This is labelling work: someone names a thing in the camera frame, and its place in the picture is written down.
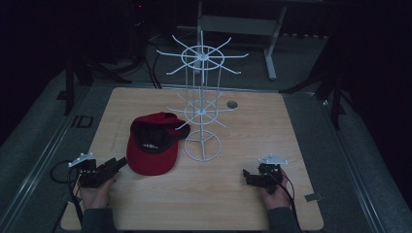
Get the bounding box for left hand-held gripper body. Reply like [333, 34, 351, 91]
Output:
[67, 151, 115, 189]

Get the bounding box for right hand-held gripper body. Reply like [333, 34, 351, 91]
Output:
[254, 153, 289, 195]

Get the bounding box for red baseball cap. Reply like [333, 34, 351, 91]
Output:
[125, 112, 191, 177]

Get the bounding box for white wire display rack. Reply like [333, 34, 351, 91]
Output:
[155, 30, 250, 163]

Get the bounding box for person's left hand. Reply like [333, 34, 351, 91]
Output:
[78, 172, 119, 210]

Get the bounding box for person's right hand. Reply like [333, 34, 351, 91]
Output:
[257, 168, 292, 211]

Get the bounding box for grey tape strip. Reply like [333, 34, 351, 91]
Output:
[303, 192, 325, 203]

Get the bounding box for black rectangular floor plate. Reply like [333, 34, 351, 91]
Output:
[71, 115, 95, 129]

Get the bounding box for black tripod stand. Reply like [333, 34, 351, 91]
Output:
[57, 45, 133, 117]
[279, 38, 351, 131]

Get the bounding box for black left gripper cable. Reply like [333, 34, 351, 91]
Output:
[50, 159, 85, 225]

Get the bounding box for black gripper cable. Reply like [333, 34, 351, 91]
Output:
[273, 170, 301, 233]
[50, 159, 85, 225]

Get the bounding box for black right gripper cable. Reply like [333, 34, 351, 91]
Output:
[273, 170, 301, 233]

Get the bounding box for black floor cables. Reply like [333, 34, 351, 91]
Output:
[141, 38, 163, 89]

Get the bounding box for grey metal desk frame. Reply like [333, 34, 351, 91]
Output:
[176, 0, 289, 82]

